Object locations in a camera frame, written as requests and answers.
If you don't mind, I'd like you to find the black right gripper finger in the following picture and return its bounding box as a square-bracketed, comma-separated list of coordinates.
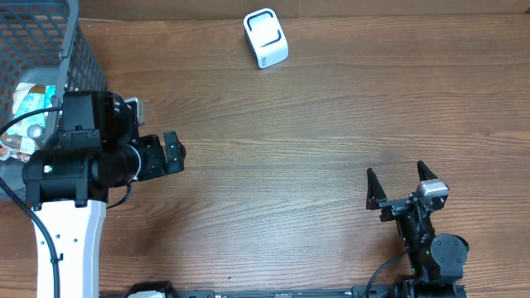
[417, 161, 438, 181]
[366, 168, 387, 210]

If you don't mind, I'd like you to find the teal tissue pack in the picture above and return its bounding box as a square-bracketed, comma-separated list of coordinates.
[44, 85, 56, 108]

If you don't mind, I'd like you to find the teal wet wipes pack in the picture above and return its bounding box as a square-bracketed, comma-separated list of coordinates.
[7, 94, 52, 137]

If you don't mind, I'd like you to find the beige brown snack bag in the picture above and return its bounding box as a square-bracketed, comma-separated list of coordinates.
[1, 83, 46, 162]

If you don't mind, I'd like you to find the yellow drink bottle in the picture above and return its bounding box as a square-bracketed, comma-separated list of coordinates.
[26, 124, 46, 142]

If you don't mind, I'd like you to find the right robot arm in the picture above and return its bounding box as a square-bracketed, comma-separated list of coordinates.
[364, 161, 470, 298]

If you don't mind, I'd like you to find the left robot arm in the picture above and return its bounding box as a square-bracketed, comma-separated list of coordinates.
[22, 91, 186, 297]

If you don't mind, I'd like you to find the white barcode scanner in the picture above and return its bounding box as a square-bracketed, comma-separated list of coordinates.
[243, 7, 289, 69]

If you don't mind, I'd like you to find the dark grey plastic basket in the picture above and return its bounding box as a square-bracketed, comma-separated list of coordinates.
[1, 0, 106, 198]

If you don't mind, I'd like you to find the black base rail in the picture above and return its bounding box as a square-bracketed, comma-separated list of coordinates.
[99, 281, 467, 298]

